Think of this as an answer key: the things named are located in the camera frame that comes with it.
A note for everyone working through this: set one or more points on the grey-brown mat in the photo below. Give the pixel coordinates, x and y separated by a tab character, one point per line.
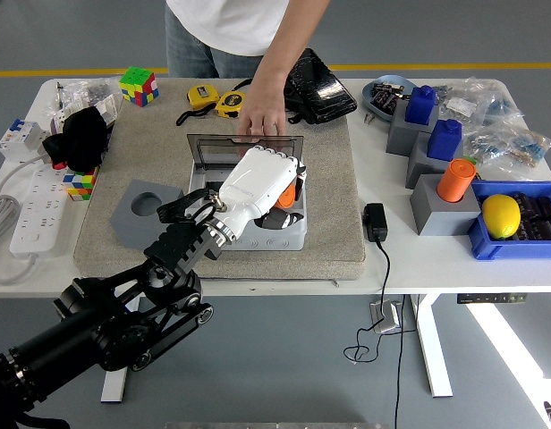
329	201

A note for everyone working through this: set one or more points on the clear bag with small parts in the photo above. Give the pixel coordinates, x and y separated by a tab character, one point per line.
94	89

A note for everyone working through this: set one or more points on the glossy black pouch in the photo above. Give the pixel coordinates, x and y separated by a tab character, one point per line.
324	89

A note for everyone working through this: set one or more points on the black cloth glove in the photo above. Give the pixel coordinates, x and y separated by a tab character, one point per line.
83	138

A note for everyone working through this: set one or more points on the clear bag with mixed parts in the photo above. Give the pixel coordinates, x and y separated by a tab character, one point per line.
512	147

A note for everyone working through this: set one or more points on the dark printed battery pack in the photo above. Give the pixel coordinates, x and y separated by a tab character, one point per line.
382	91
389	103

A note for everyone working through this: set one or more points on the clear bag with blue parts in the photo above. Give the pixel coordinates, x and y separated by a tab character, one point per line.
501	107

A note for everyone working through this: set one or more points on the yellow lemon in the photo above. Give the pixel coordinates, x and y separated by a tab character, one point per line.
501	216

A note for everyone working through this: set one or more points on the black table control panel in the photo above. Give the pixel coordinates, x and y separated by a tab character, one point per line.
490	299

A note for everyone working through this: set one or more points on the person's left forearm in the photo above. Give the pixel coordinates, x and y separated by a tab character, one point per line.
284	49

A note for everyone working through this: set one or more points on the blue-grey dish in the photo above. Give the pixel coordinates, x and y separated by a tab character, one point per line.
369	96

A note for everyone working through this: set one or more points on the purple white small packet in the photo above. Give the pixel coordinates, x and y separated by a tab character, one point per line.
57	124

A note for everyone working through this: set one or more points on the blue block battery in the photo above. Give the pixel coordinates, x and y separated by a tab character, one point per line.
444	140
421	105

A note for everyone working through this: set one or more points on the grey electrical box with lid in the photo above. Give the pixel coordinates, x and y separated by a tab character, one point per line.
204	161

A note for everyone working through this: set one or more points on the white plastic connector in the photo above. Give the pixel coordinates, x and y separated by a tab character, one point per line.
109	107

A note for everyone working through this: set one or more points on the small metal screws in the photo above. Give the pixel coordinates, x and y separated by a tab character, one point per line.
369	118

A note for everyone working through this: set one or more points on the small green object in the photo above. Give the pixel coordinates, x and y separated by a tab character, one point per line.
470	159

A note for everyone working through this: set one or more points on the person's left hand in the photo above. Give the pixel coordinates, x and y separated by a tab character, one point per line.
264	114

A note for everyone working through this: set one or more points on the white circuit breaker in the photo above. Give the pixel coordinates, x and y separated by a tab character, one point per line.
20	138

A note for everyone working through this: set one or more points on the small colourful puzzle cube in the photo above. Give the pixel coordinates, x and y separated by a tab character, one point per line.
81	185

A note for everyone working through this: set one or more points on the grey block holder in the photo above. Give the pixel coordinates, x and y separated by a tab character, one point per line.
441	216
400	134
421	165
128	219

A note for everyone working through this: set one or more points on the person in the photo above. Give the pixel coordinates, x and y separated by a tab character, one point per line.
226	27

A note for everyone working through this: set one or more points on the white power strip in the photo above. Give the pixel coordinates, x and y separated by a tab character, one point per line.
40	214

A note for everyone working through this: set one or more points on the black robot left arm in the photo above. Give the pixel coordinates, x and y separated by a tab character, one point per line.
123	322

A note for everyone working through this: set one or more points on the large colourful puzzle cube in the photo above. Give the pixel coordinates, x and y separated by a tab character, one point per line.
139	85

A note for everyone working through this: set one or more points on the orange cylinder battery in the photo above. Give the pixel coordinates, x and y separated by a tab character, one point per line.
285	196
455	181

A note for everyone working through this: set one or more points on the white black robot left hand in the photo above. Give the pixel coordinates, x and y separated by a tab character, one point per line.
262	183

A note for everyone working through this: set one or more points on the clear bag with white labels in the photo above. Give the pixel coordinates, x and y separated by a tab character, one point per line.
461	105

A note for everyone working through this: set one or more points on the black power adapter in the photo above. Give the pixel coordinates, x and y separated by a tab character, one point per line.
375	221

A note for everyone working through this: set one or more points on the blue plastic bin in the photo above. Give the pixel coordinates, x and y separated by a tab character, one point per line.
508	250

